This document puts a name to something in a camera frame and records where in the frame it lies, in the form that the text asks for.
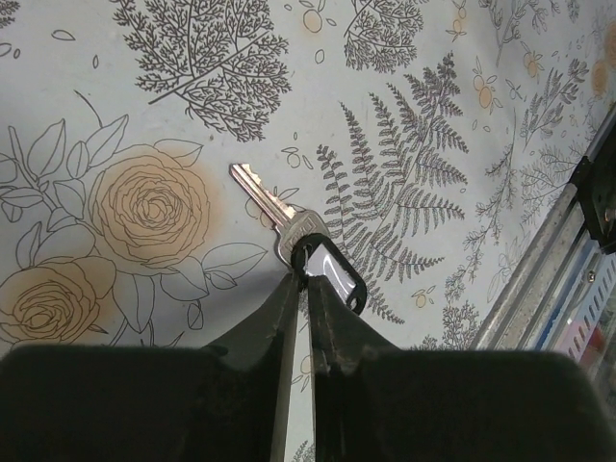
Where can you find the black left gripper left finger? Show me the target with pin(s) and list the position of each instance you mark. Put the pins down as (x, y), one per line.
(227, 401)

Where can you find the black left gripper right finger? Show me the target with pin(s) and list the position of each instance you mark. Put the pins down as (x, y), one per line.
(377, 402)

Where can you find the aluminium front rail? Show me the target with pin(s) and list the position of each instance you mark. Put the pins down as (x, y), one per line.
(561, 297)

